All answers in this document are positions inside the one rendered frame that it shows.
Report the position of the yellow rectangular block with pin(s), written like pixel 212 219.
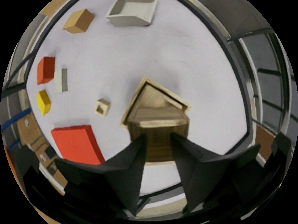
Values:
pixel 43 102

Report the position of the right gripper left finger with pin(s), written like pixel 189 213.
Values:
pixel 120 177

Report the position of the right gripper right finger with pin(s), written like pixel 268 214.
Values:
pixel 202 171

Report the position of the tan cube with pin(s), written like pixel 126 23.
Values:
pixel 78 22

